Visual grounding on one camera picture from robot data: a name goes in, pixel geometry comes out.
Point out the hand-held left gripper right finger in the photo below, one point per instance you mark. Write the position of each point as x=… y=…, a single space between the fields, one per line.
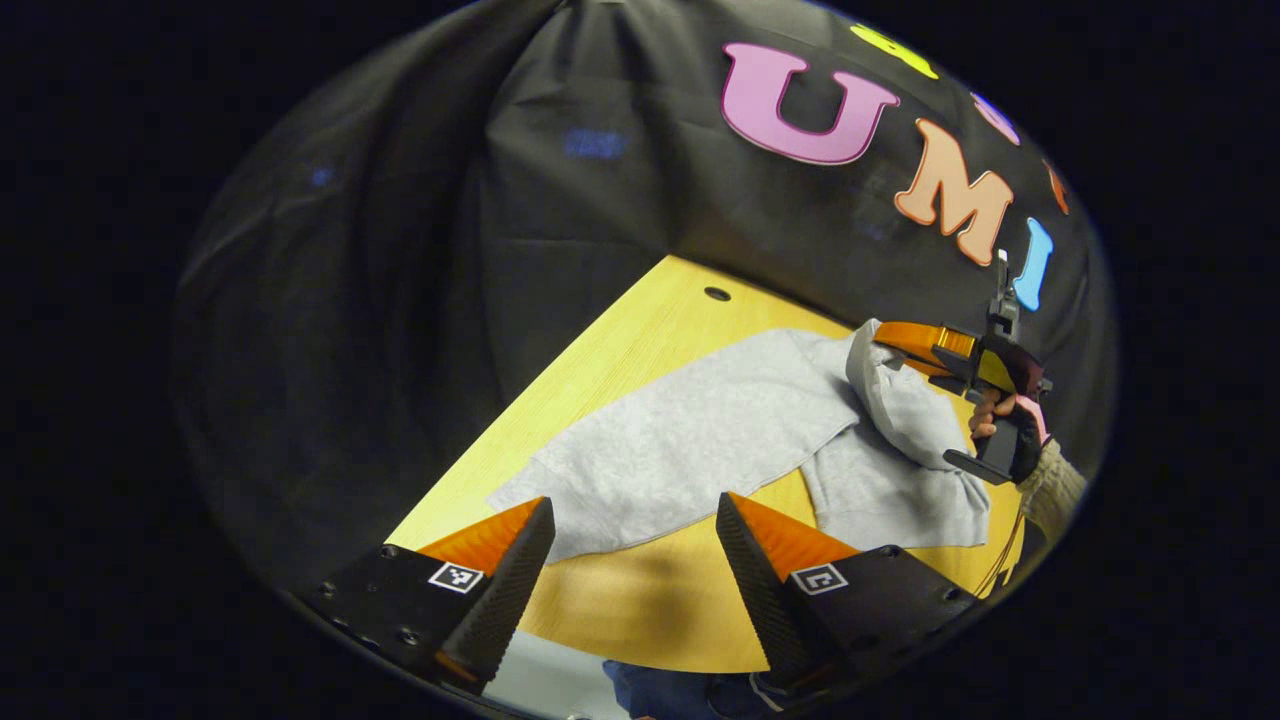
x=765 y=600

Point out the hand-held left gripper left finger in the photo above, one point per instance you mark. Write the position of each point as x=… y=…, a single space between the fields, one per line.
x=500 y=610

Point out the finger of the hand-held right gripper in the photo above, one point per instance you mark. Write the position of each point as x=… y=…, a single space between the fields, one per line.
x=915 y=342

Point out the grey zip-neck sweatshirt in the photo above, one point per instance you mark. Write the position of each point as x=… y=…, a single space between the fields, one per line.
x=700 y=440

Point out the person's blue jeans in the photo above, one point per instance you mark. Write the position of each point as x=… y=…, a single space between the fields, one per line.
x=660 y=692

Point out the black backdrop cloth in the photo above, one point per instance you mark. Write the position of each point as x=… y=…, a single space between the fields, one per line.
x=450 y=250

